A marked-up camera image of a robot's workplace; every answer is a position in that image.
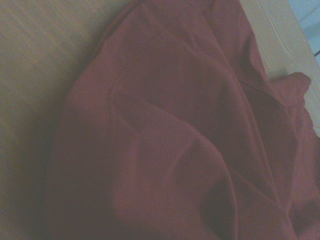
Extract rust red shorts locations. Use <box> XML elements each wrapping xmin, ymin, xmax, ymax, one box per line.
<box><xmin>43</xmin><ymin>0</ymin><xmax>320</xmax><ymax>240</ymax></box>

